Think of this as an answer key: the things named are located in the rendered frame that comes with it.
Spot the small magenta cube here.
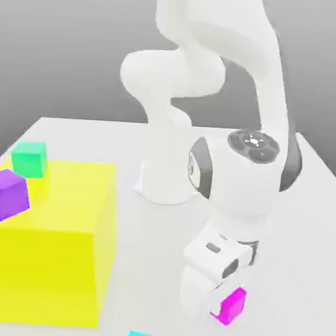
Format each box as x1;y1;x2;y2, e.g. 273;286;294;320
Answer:
209;285;247;328

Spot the small purple cube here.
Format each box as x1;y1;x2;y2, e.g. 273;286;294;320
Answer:
0;168;34;225

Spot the large yellow box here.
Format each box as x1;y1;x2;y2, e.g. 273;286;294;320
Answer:
0;156;122;330

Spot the small green cube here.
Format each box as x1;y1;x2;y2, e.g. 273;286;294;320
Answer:
9;140;50;180

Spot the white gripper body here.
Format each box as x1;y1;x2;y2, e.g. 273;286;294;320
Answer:
179;265;226;321

